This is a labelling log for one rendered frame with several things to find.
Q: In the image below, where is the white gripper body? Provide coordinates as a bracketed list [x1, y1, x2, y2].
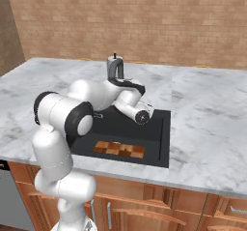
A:
[145, 103, 155, 117]

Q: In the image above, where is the black sink basin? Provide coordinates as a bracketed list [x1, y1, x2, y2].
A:
[68, 103, 172, 169]

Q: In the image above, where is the checkered wooden cutting board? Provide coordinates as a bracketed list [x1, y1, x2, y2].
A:
[93, 140, 147, 159]

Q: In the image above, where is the grey sink faucet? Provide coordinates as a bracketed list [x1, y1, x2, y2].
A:
[106, 55, 125, 81]

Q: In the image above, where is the wooden cabinet door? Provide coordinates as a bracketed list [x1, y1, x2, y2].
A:
[14, 180, 63, 231]
[95, 193, 207, 231]

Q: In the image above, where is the wooden drawer front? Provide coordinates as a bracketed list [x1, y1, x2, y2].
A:
[214, 195, 247, 224]

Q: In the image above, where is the grey dishwasher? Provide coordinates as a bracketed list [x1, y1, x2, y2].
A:
[0, 159, 37, 231]

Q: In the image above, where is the silver cabinet handle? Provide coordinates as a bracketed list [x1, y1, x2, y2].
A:
[90, 198, 97, 227]
[106, 201, 113, 231]

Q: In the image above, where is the silver drawer handle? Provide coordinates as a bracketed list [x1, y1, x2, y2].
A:
[229, 205, 247, 216]

